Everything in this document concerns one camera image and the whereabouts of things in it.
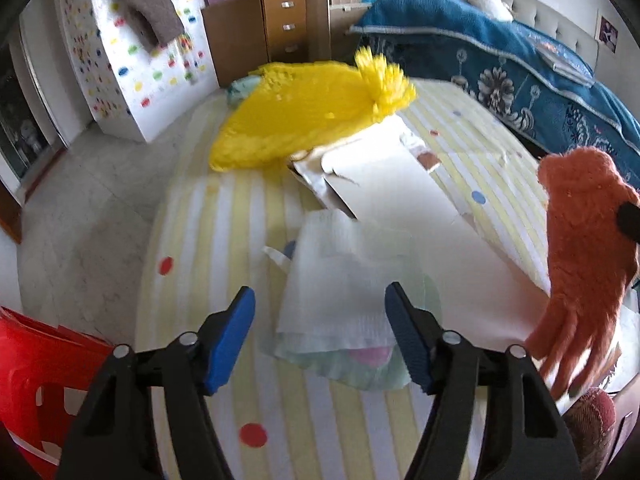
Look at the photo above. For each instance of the red plastic stool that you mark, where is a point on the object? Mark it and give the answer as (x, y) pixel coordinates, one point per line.
(30, 360)

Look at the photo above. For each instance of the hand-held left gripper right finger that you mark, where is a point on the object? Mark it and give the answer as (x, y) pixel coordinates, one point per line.
(407, 340)

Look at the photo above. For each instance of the brown quilted jacket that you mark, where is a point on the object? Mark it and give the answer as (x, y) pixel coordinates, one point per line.
(145, 10)

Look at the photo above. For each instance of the wooden drawer nightstand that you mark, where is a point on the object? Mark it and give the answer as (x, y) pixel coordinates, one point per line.
(285, 25)

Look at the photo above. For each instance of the yellow knitted hat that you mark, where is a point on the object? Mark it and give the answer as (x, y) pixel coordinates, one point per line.
(300, 105)

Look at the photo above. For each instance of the small wall picture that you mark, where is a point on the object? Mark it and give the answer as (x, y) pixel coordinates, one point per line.
(608, 34)

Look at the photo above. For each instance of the small teal plastic bag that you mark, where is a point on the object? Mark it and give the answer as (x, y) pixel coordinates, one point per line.
(242, 89)

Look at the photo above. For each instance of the striped dotted tablecloth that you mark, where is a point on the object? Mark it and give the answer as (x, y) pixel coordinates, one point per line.
(225, 230)

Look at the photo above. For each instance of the flattened cardboard box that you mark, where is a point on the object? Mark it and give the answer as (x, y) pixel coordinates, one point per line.
(400, 195)

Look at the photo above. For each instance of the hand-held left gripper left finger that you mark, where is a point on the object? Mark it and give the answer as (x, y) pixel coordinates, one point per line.
(227, 340)

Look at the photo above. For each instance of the blue floral blanket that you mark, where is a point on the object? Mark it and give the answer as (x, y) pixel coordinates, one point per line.
(450, 40)

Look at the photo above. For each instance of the person's right hand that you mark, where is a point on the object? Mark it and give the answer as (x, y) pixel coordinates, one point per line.
(580, 240)

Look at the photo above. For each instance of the white dotted cabinet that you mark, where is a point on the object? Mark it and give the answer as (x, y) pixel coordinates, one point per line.
(150, 90)

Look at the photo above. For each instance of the beige upholstered bed frame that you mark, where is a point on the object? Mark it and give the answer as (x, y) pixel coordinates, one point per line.
(545, 10)

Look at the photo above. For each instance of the red-brown door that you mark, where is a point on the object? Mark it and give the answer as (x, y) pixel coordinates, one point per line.
(9, 215)

